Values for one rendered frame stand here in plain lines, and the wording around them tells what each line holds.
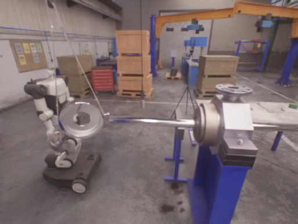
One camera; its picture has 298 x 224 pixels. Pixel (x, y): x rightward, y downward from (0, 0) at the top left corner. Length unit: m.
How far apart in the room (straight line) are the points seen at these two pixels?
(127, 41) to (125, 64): 0.73
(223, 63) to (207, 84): 0.80
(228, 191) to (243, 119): 0.56
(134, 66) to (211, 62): 2.47
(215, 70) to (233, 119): 4.44
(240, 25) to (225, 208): 14.47
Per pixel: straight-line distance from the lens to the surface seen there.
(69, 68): 5.91
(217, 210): 1.60
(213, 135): 1.30
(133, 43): 5.38
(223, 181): 1.36
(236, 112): 1.30
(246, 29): 15.49
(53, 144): 1.60
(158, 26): 8.52
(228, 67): 5.80
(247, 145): 1.25
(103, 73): 5.84
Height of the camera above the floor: 1.73
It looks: 24 degrees down
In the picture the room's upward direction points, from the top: straight up
